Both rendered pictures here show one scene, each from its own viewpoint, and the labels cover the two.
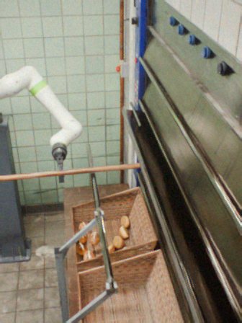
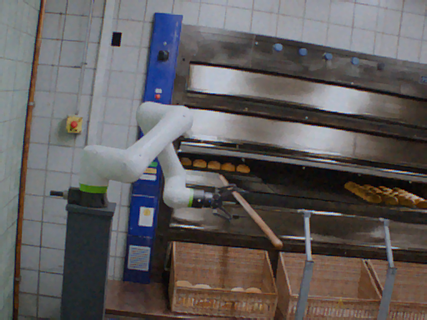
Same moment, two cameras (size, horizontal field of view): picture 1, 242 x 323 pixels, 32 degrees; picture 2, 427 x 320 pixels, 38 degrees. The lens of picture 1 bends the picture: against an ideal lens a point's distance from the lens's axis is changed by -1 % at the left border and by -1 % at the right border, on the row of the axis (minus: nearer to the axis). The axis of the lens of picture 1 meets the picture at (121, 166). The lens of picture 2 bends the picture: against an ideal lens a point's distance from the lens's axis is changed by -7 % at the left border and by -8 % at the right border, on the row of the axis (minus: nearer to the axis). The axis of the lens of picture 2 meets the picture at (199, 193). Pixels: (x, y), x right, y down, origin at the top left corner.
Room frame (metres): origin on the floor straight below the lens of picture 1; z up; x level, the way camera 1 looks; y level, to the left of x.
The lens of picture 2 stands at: (2.09, 3.57, 1.73)
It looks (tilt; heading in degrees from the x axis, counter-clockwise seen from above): 9 degrees down; 273
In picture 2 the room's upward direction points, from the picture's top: 7 degrees clockwise
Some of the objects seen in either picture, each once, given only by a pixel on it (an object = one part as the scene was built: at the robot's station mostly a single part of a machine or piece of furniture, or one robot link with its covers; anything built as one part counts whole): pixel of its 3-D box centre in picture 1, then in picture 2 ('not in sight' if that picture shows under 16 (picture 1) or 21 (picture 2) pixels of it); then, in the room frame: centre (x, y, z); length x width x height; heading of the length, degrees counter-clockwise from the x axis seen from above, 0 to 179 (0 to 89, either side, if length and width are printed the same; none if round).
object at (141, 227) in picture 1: (110, 231); (221, 280); (2.08, 0.07, 0.72); 0.56 x 0.49 x 0.28; 9
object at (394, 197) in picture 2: not in sight; (386, 194); (1.02, -0.80, 1.21); 0.61 x 0.48 x 0.06; 98
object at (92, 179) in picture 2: not in sight; (97, 168); (2.65, 0.90, 1.36); 0.16 x 0.13 x 0.19; 155
